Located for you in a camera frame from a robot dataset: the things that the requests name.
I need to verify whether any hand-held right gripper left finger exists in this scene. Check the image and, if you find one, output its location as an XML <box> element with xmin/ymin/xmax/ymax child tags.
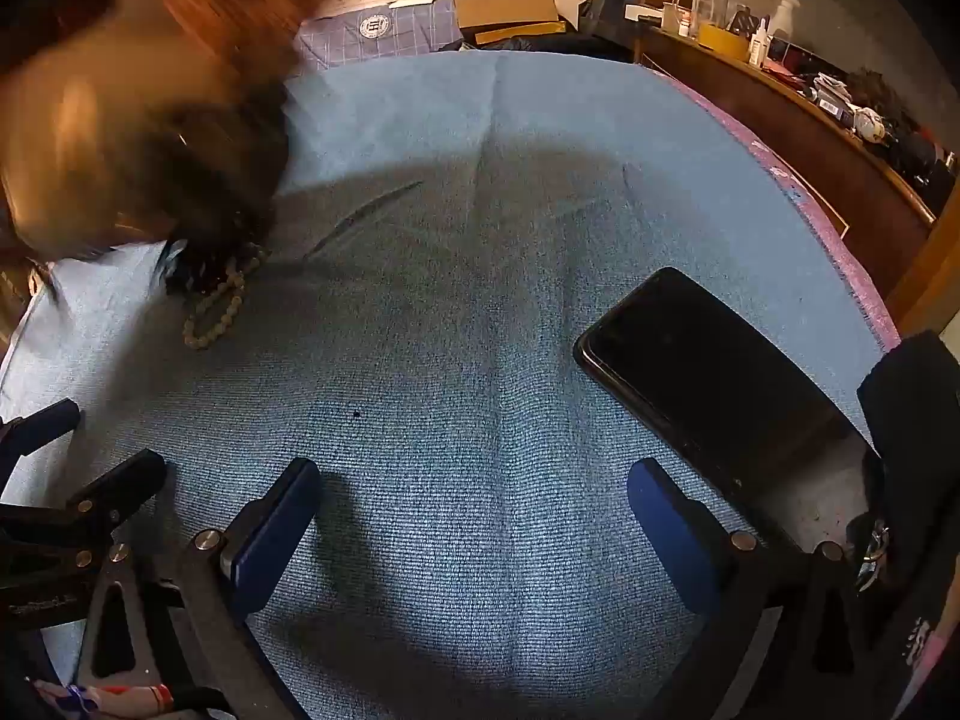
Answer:
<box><xmin>75</xmin><ymin>457</ymin><xmax>323</xmax><ymax>720</ymax></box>

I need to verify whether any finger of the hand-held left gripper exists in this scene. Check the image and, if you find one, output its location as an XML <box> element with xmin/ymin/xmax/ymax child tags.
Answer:
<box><xmin>0</xmin><ymin>448</ymin><xmax>167</xmax><ymax>541</ymax></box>
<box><xmin>0</xmin><ymin>399</ymin><xmax>82</xmax><ymax>477</ymax></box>

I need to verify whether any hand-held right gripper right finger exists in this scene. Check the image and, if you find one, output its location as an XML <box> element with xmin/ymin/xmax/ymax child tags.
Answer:
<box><xmin>626</xmin><ymin>457</ymin><xmax>893</xmax><ymax>720</ymax></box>

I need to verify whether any black rhinestone hair clip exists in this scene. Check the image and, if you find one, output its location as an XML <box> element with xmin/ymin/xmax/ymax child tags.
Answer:
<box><xmin>157</xmin><ymin>90</ymin><xmax>293</xmax><ymax>293</ymax></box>

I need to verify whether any red white blue band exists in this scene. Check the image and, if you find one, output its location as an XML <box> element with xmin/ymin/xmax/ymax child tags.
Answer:
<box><xmin>30</xmin><ymin>679</ymin><xmax>177</xmax><ymax>717</ymax></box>

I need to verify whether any black smartphone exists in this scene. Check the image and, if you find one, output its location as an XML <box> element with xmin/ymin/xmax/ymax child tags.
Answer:
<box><xmin>574</xmin><ymin>266</ymin><xmax>882</xmax><ymax>518</ymax></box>

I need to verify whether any metal clasp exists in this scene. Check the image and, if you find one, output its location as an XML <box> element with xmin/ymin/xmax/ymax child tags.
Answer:
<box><xmin>855</xmin><ymin>521</ymin><xmax>893</xmax><ymax>593</ymax></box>

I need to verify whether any black garment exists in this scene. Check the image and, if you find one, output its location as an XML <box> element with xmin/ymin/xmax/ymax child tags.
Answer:
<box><xmin>847</xmin><ymin>330</ymin><xmax>960</xmax><ymax>720</ymax></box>

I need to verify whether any blue blanket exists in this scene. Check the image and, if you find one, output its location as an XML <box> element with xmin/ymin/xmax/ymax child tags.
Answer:
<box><xmin>0</xmin><ymin>49</ymin><xmax>901</xmax><ymax>720</ymax></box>

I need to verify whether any blurred brown object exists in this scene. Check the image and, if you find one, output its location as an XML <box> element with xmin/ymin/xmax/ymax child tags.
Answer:
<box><xmin>0</xmin><ymin>0</ymin><xmax>353</xmax><ymax>256</ymax></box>

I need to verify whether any wooden headboard shelf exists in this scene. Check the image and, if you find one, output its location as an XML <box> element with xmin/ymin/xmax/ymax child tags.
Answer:
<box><xmin>634</xmin><ymin>22</ymin><xmax>946</xmax><ymax>301</ymax></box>

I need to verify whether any assorted shelf clutter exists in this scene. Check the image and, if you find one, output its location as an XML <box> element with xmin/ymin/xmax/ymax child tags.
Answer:
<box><xmin>772</xmin><ymin>52</ymin><xmax>960</xmax><ymax>196</ymax></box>

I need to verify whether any yellow tape roll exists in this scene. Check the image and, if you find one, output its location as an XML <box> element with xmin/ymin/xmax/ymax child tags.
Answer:
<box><xmin>697</xmin><ymin>24</ymin><xmax>751</xmax><ymax>65</ymax></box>

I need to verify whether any black bag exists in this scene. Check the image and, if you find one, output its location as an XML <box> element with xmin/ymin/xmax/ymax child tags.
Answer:
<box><xmin>442</xmin><ymin>30</ymin><xmax>638</xmax><ymax>61</ymax></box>

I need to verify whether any blue plaid sofa cover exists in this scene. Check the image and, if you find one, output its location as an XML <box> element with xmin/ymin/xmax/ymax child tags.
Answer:
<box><xmin>296</xmin><ymin>0</ymin><xmax>466</xmax><ymax>72</ymax></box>

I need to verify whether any flat yellow box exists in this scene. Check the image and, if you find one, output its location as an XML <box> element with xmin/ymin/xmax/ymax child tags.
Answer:
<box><xmin>472</xmin><ymin>21</ymin><xmax>567</xmax><ymax>46</ymax></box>

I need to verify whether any clear glass pitcher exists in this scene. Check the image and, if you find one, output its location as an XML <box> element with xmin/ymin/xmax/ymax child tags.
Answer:
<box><xmin>671</xmin><ymin>0</ymin><xmax>732</xmax><ymax>35</ymax></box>

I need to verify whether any black box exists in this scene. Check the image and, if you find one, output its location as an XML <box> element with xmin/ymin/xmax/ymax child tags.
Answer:
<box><xmin>577</xmin><ymin>0</ymin><xmax>642</xmax><ymax>38</ymax></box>

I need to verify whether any brown cardboard box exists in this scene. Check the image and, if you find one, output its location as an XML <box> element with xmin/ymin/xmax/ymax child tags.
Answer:
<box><xmin>454</xmin><ymin>0</ymin><xmax>560</xmax><ymax>31</ymax></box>

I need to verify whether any cream beaded bracelet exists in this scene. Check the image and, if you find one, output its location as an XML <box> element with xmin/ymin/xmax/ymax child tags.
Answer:
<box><xmin>182</xmin><ymin>244</ymin><xmax>269</xmax><ymax>352</ymax></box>

